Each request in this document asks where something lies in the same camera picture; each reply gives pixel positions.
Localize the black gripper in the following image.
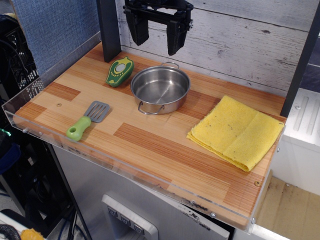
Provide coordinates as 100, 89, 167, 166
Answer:
123, 0, 194, 56

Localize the green handled grey spatula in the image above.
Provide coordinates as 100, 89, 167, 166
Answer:
66, 100, 110, 141

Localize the yellow folded cloth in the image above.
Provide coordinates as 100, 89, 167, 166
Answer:
186, 95, 285, 172

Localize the green toy avocado half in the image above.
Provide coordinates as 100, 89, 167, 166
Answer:
105, 56, 135, 88

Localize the stainless steel pot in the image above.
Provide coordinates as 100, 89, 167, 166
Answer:
130, 62, 191, 115

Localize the black plastic crate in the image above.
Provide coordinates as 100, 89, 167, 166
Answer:
0, 14, 39, 104

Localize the clear acrylic table guard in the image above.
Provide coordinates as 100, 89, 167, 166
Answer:
3, 44, 286, 231

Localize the white grooved block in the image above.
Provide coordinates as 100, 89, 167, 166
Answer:
284, 88, 320, 147

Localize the silver toy fridge cabinet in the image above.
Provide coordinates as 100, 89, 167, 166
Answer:
53, 146, 234, 240

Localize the black vertical post left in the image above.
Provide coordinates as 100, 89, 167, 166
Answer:
96, 0, 122, 63

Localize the black vertical post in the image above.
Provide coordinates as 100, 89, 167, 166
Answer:
280, 1, 320, 118
96, 0, 122, 63

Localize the black vertical post right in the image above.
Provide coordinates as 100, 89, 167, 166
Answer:
280, 1, 320, 118

